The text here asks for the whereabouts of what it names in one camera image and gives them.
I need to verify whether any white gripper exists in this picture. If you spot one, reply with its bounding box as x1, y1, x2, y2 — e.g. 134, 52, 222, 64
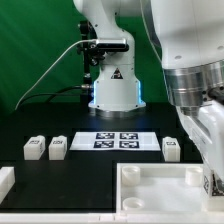
176, 100, 224, 174

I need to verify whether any black cable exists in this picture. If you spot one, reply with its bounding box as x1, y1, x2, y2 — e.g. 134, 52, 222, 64
16, 85, 95, 109

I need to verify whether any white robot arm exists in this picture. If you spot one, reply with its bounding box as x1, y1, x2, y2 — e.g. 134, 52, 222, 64
73, 0, 224, 179

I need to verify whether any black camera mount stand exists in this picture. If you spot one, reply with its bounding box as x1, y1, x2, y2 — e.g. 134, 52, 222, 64
77, 20, 103, 104

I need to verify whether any grey cable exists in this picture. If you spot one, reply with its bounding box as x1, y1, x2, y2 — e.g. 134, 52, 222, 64
14, 38, 98, 111

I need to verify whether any white marker sheet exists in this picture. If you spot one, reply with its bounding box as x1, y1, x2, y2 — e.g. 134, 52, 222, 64
70, 132, 160, 151

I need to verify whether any white square tabletop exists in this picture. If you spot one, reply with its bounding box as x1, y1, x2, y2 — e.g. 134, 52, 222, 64
116, 163, 214, 214

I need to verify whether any white left obstacle block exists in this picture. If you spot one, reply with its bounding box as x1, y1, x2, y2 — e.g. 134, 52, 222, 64
0, 167, 15, 204

